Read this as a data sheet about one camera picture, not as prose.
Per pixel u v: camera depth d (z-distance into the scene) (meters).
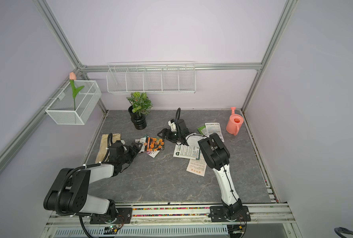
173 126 0.96
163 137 0.91
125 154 0.80
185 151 0.96
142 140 1.02
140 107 0.87
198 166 0.90
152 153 0.96
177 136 0.89
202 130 1.08
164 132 0.91
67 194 0.44
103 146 1.02
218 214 0.73
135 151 0.83
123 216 0.73
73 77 0.83
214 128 1.08
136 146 0.85
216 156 0.60
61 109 0.74
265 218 0.74
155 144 0.99
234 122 0.99
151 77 0.99
